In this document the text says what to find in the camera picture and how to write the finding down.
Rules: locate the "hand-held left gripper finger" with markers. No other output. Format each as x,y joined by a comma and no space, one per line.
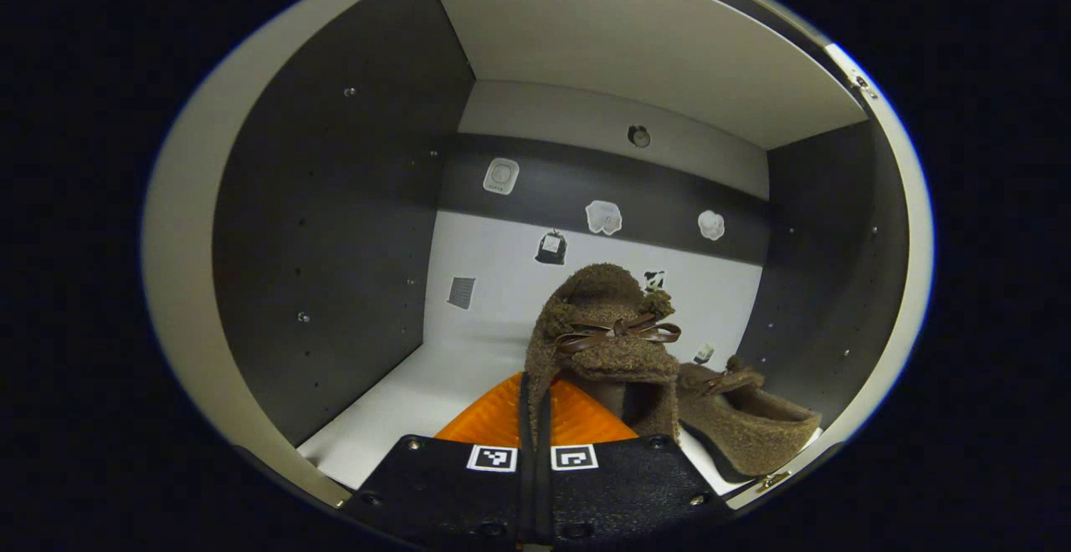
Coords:
525,435
545,485

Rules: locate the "brown fuzzy shoe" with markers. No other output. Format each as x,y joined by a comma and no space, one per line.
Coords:
602,293
753,431

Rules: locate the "white shoe cabinet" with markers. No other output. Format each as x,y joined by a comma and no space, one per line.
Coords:
335,242

